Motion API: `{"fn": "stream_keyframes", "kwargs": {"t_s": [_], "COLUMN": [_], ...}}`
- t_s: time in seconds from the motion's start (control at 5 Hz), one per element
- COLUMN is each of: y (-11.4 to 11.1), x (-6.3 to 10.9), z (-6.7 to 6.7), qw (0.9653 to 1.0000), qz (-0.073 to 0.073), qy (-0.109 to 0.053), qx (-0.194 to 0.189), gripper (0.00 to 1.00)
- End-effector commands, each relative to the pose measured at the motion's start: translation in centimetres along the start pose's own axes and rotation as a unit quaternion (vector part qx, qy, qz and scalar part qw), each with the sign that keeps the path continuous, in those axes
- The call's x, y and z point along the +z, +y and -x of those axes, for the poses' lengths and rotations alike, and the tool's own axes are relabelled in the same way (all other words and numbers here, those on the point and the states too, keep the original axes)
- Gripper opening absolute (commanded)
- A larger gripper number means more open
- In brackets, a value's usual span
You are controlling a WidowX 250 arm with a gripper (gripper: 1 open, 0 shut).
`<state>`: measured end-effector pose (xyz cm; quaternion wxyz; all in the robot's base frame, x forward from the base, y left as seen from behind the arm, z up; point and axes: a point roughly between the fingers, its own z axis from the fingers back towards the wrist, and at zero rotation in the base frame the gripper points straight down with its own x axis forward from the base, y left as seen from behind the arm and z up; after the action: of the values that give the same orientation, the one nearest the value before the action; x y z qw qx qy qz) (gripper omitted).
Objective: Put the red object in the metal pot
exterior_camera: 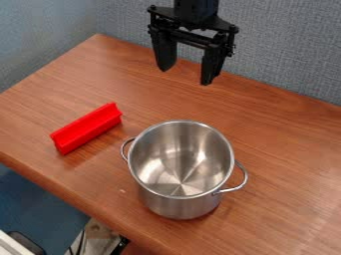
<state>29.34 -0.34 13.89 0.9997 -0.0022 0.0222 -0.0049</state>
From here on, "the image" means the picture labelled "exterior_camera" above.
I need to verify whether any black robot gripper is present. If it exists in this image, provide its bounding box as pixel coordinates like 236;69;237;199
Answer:
149;0;238;86

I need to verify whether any red plastic block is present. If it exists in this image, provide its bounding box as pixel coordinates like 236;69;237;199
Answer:
50;103;123;155

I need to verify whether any stainless steel pot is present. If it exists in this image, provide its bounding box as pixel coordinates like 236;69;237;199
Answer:
121;120;244;220

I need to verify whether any black object on floor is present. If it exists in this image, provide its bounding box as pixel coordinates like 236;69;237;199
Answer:
8;231;47;255

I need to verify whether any white object at corner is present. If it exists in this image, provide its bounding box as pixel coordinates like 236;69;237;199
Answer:
0;230;31;255

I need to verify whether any table leg bracket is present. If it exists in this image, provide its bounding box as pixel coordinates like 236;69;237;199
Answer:
66;218;130;255

